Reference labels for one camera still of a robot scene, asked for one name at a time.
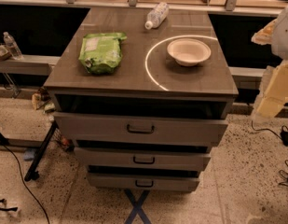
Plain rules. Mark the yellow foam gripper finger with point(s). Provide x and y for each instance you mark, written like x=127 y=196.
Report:
x=273 y=92

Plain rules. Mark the green rice chip bag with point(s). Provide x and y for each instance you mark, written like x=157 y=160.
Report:
x=101 y=53

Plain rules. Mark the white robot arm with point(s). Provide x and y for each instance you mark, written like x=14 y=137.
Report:
x=274 y=34

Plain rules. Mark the clear plastic bottle on cabinet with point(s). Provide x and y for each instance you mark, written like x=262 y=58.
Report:
x=157 y=16

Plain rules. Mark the small water bottle on shelf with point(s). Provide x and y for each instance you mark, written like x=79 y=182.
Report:
x=12 y=46

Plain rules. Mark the black power adapter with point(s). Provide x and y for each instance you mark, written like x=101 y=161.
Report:
x=284 y=135

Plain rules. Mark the white paper bowl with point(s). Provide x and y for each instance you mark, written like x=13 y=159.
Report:
x=188 y=51

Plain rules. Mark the grey drawer cabinet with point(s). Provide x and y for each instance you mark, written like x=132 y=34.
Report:
x=148 y=82

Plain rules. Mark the bottom grey drawer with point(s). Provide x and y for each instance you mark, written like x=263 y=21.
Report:
x=143 y=182

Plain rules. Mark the grey drawer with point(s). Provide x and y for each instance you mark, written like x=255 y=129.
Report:
x=142 y=159
x=141 y=130
x=143 y=182

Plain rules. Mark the blue tape cross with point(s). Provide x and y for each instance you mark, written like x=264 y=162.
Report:
x=137 y=207

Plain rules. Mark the middle grey drawer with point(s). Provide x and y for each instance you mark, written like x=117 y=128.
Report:
x=142 y=159

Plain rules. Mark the top grey drawer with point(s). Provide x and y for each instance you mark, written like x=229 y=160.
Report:
x=141 y=130

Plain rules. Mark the grey side shelf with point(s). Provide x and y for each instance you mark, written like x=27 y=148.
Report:
x=29 y=65

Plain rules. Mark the black table leg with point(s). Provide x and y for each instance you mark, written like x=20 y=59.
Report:
x=32 y=173

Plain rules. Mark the small container on shelf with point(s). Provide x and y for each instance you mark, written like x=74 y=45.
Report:
x=4 y=53

